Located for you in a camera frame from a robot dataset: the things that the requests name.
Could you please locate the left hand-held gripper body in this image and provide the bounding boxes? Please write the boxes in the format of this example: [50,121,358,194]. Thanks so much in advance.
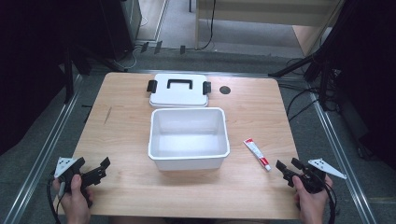
[53,157,94,209]

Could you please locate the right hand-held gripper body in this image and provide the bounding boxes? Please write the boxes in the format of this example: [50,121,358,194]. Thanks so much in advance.
[293,158,348,194]

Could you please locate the white and red ointment tube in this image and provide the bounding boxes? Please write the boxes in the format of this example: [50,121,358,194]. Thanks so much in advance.
[243,137,272,173]

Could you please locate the white plastic storage box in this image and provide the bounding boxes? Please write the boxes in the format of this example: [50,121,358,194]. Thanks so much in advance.
[148,106,231,172]

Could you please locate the white lid with black handle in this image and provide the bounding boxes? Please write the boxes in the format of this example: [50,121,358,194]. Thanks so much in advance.
[146,73,212,109]

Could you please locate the person's right hand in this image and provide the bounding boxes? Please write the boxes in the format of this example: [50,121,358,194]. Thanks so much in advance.
[292,175,333,224]

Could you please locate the person's left hand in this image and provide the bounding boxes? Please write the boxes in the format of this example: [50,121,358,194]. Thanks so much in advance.
[51,174,95,224]

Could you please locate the black metal stand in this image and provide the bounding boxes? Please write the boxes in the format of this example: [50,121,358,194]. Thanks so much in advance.
[61,43,94,105]

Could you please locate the black tripod stand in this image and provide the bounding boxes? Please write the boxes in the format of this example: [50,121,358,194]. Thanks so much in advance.
[267,0,353,112]

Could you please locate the black cabinet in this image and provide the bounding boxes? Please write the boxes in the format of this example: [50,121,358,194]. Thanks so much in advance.
[98,0,143,73]

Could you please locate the light wooden furniture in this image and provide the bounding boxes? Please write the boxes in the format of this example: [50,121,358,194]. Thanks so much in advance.
[194,0,346,58]

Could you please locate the metal floor rail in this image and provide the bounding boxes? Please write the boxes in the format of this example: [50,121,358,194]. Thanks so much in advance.
[306,81,378,224]
[2,74,84,224]

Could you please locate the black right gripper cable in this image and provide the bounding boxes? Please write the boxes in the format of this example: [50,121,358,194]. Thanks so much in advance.
[320,174,340,224]

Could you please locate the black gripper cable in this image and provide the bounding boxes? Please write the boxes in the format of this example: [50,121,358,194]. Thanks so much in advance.
[320,174,340,224]
[46,174,64,224]

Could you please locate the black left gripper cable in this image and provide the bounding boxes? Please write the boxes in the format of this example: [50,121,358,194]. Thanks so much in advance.
[46,174,64,224]

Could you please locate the black floor cables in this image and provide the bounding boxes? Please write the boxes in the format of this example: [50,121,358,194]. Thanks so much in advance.
[276,57,340,123]

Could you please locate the white floor cable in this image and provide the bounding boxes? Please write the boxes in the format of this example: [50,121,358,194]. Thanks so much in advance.
[121,15,149,70]

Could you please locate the black hanging cable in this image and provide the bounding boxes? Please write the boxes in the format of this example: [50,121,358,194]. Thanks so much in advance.
[197,0,218,51]

